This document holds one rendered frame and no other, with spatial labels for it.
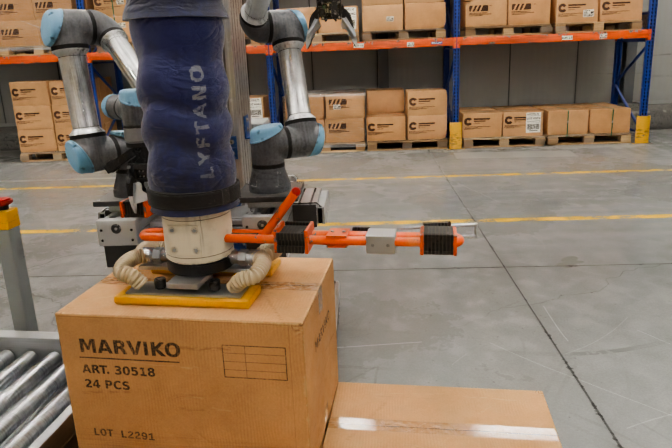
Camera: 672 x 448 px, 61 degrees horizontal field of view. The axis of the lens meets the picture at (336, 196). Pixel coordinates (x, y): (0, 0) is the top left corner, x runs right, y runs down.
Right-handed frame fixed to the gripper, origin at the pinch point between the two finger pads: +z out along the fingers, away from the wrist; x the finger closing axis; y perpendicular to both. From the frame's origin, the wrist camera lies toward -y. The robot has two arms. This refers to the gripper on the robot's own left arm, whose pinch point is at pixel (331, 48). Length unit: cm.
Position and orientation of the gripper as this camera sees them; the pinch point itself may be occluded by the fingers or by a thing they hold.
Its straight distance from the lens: 180.0
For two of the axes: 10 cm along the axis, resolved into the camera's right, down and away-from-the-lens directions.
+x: 10.0, -0.3, -0.5
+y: -0.4, 2.5, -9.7
